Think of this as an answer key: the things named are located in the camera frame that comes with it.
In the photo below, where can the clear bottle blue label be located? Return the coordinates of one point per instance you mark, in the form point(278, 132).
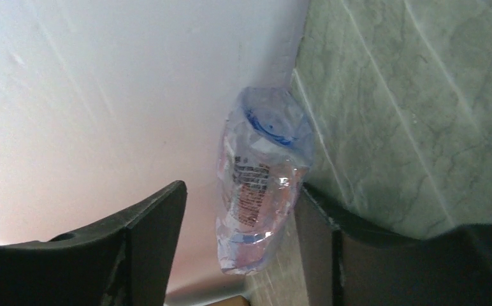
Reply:
point(267, 148)

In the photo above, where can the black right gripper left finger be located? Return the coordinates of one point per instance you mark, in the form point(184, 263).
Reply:
point(122, 259)

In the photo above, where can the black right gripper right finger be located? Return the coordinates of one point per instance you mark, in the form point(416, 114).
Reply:
point(348, 260)

